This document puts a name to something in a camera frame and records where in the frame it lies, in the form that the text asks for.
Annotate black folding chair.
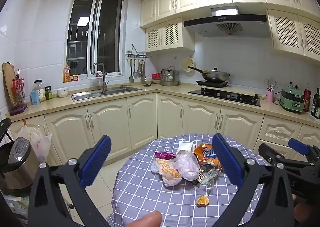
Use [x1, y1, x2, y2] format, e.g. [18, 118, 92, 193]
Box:
[0, 118, 12, 142]

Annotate white and orange plastic bag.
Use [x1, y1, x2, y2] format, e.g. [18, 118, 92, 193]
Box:
[151, 158, 182, 187]

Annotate dark glass bottle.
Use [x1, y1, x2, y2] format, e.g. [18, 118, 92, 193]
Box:
[311, 88, 320, 119]

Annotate steel steamer pot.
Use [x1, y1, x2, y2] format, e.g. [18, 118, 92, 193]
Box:
[160, 66, 180, 86]

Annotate pink utensil holder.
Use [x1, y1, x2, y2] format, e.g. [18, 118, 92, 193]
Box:
[265, 79, 278, 102]

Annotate orange snack bag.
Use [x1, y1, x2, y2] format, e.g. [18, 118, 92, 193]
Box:
[194, 143, 223, 170]

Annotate cream round strainer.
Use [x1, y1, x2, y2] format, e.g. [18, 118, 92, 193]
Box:
[182, 57, 197, 72]

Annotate steel spatula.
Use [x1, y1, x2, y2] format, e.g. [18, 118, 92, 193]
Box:
[129, 58, 135, 83]

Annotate steel faucet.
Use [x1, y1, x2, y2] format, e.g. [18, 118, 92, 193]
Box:
[93, 62, 110, 92]

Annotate clear plastic bag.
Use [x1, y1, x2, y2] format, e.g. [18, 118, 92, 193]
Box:
[172, 150, 200, 181]

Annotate clear plastic jar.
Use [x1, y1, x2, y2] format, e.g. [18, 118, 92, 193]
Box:
[32, 79, 47, 103]

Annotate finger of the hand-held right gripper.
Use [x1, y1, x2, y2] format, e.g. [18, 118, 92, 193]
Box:
[258, 143, 313, 167]
[288, 138, 320, 164]

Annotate steel skimmer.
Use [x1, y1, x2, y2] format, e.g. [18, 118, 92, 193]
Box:
[140, 58, 147, 82]

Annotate silver foil wrapper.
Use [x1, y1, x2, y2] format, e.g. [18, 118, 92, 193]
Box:
[195, 166, 223, 195]

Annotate red label sauce bottle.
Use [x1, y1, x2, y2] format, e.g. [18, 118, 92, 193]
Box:
[303, 83, 312, 112]

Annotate person's right hand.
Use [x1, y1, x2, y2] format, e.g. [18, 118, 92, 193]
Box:
[292, 194, 320, 227]

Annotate wall utensil rack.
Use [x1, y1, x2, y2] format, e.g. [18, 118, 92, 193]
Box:
[125, 44, 152, 59]

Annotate blue carton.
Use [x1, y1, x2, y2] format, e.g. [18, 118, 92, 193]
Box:
[30, 91, 40, 106]

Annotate steel rice cooker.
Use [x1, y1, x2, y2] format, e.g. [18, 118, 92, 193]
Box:
[0, 137, 40, 192]

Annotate red knife rack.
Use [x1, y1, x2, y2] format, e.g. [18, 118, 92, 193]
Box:
[10, 69, 28, 116]

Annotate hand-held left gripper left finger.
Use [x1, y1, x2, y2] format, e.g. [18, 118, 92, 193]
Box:
[28, 135, 112, 227]

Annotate small orange snack piece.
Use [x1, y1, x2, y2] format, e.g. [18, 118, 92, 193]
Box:
[196, 195, 210, 207]

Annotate cream base cabinets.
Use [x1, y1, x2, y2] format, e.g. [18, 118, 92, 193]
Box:
[6, 83, 320, 167]

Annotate person's left hand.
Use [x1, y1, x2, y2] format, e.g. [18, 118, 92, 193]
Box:
[129, 211, 162, 227]

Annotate sliding window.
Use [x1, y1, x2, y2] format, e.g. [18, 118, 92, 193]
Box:
[66, 0, 125, 82]

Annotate purple checkered tablecloth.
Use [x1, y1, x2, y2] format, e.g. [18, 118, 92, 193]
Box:
[106, 135, 295, 227]

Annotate white paper packet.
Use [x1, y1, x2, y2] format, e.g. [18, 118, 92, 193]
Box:
[178, 141, 196, 154]

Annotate range hood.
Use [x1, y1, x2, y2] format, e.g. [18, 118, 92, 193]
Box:
[184, 6, 269, 38]

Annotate hanging plastic bag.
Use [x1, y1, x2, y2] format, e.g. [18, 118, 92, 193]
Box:
[19, 124, 52, 162]

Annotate black gas stove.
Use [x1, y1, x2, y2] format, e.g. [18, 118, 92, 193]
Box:
[188, 87, 261, 107]

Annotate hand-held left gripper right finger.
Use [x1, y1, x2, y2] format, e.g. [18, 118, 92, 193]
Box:
[212, 133, 295, 227]

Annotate wooden cutting board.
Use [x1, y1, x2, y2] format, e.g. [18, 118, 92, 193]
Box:
[2, 62, 18, 107]

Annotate green electric cooker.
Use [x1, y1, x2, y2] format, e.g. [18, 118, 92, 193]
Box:
[279, 87, 305, 114]

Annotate purple candy wrapper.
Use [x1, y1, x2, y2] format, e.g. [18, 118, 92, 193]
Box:
[155, 150, 177, 160]

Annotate orange dish soap bottle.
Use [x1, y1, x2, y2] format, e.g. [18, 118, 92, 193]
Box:
[63, 61, 71, 83]

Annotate steel sink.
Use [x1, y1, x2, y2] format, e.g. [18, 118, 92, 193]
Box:
[71, 86, 142, 102]

